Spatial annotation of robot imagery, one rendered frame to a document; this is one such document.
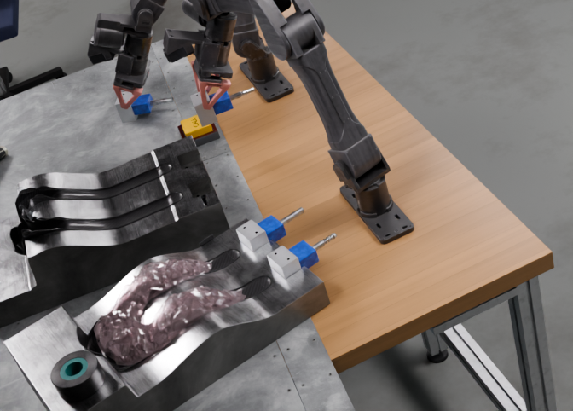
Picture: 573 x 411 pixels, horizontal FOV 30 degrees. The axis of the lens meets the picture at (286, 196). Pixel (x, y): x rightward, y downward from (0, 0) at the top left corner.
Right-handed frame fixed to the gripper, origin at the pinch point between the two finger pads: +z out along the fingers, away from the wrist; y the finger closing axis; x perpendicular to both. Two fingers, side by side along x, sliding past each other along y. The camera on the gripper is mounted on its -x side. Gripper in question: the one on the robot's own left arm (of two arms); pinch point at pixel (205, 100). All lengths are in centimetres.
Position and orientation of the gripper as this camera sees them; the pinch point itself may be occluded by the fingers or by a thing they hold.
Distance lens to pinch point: 224.9
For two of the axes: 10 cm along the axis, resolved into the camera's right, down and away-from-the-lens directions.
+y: 2.5, 5.5, -8.0
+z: -2.2, 8.3, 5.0
